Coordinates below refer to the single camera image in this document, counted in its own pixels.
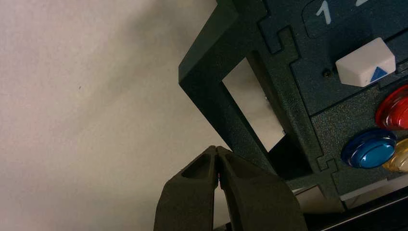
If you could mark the blue round push button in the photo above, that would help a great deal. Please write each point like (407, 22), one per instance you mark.
(369, 150)

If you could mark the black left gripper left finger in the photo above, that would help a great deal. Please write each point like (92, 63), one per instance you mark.
(188, 207)

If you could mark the red round push button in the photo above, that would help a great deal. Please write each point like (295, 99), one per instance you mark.
(395, 110)

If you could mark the dark green button box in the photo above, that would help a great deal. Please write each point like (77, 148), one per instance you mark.
(296, 105)

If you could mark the white slider knob blue triangle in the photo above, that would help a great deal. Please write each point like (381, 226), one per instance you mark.
(360, 63)

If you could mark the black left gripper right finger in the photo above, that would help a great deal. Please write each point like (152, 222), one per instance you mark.
(261, 207)

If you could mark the yellow round push button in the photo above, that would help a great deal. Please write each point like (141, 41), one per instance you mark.
(400, 159)

